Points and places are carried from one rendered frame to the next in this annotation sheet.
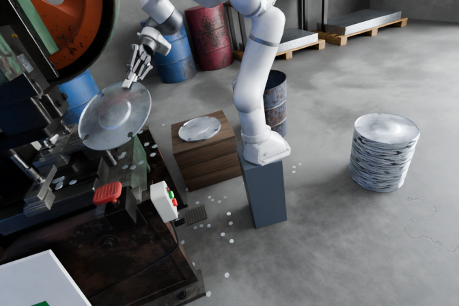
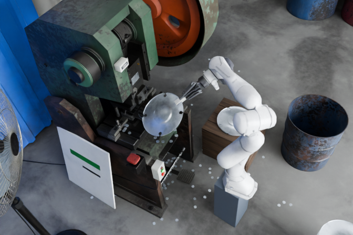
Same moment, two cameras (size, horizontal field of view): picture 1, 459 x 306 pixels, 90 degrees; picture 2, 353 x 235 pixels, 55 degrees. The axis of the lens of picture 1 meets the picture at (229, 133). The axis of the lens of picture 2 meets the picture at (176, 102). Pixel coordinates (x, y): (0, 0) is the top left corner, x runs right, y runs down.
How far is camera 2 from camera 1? 1.41 m
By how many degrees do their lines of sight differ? 36
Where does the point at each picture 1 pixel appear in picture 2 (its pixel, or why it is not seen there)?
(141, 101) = (176, 118)
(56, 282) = (105, 164)
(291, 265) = not seen: outside the picture
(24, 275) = (97, 153)
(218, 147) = not seen: hidden behind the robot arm
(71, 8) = (179, 33)
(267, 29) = (245, 144)
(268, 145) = (235, 185)
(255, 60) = (236, 148)
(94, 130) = (149, 115)
